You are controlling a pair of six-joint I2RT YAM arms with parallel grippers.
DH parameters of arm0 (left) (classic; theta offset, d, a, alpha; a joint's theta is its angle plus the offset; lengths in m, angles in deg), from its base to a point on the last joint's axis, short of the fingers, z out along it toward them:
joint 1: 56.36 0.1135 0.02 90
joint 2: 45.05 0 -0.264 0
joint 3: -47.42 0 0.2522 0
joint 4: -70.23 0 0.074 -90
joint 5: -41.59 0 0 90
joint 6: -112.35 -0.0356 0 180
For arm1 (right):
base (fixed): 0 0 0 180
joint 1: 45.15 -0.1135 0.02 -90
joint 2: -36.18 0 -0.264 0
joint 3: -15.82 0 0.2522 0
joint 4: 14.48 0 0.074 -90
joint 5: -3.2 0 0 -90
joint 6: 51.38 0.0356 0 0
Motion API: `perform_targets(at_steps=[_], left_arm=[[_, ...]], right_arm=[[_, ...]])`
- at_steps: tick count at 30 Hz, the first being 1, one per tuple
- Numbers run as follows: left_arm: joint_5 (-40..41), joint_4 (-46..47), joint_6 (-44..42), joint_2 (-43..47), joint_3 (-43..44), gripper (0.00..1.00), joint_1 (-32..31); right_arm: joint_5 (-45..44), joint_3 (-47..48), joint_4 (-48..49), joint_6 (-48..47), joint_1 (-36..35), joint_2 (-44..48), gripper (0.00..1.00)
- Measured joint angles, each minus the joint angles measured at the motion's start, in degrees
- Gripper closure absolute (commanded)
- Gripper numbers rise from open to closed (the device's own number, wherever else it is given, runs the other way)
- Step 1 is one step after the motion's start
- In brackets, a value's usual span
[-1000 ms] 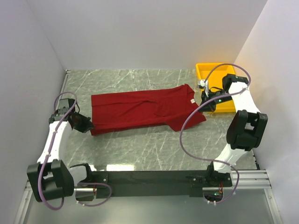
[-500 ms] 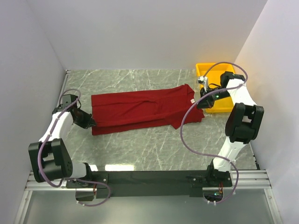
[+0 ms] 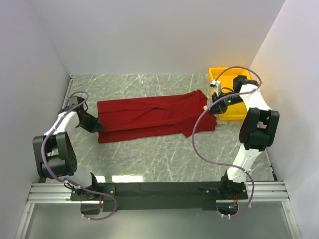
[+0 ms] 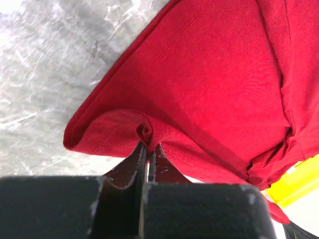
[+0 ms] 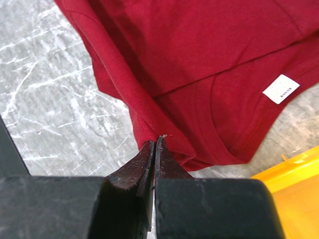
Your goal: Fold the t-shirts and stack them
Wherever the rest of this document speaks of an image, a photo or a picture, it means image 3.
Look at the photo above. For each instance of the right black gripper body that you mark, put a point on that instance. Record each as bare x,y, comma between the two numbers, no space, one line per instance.
223,100

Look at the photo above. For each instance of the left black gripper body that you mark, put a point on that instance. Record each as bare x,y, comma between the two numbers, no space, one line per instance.
90,123

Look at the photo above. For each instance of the yellow plastic tray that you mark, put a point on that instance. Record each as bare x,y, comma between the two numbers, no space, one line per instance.
236,111

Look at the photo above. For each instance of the red t shirt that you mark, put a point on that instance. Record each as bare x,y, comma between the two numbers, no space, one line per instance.
128,119

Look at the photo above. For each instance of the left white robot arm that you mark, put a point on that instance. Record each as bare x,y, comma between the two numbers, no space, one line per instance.
54,154

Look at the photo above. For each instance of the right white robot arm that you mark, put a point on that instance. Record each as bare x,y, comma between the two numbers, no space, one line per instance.
256,133

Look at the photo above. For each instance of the black base beam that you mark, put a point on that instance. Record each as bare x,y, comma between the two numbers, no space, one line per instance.
163,195

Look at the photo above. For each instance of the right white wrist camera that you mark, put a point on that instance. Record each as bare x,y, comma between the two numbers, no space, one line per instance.
216,86

